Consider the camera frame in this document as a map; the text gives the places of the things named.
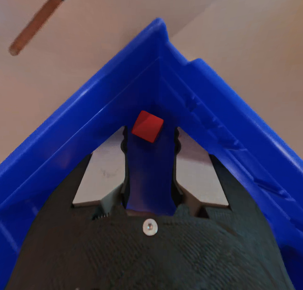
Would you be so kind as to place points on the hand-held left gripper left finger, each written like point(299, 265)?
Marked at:
point(104, 171)

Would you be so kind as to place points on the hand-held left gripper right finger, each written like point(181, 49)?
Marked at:
point(196, 176)

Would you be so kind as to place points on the blue plastic bin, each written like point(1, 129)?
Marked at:
point(94, 117)

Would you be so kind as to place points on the red wooden cube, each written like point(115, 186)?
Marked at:
point(146, 126)

